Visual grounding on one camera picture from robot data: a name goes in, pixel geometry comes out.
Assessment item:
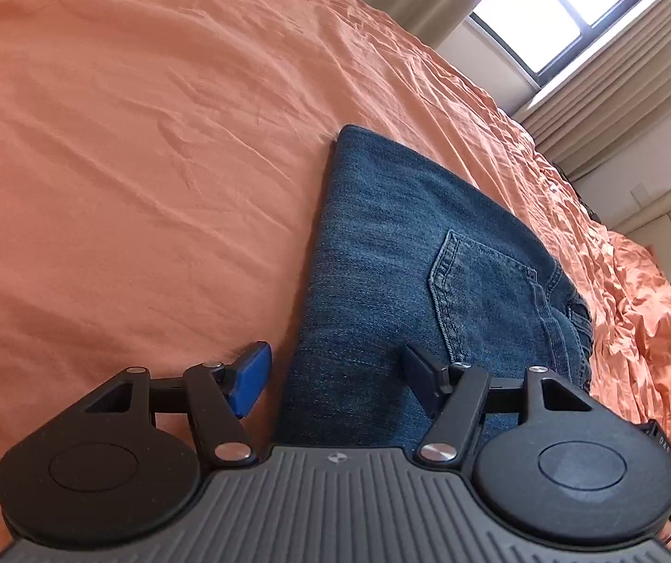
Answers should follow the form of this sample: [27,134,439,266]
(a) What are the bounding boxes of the blue denim pants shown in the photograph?
[274,125,592,449]

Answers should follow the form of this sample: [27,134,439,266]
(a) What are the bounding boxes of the orange bed sheet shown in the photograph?
[0,0,671,563]

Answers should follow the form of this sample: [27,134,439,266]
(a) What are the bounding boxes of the beige curtain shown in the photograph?
[364,0,671,179]

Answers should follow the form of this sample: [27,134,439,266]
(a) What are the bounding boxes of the window with dark frame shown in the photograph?
[470,0,641,86]

